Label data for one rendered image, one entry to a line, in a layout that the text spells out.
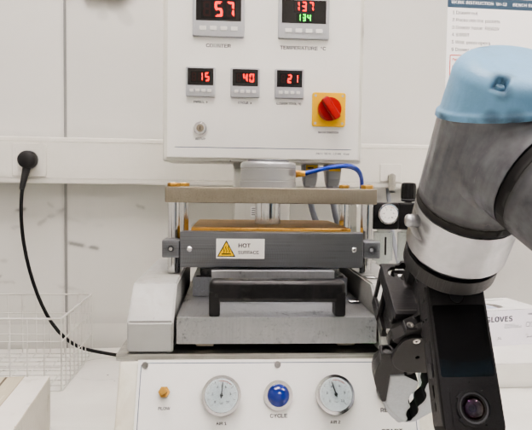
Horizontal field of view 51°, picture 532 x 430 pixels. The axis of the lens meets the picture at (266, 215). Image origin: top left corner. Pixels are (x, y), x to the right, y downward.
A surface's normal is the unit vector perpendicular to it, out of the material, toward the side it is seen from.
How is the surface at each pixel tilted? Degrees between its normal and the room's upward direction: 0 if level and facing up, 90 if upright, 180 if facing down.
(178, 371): 65
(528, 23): 90
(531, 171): 75
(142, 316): 40
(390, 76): 90
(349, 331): 90
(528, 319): 88
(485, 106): 112
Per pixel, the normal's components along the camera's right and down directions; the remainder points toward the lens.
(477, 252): -0.04, 0.61
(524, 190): -0.85, -0.01
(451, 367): 0.04, -0.36
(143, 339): 0.06, 0.05
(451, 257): -0.49, 0.52
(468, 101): -0.84, 0.26
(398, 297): 0.05, -0.78
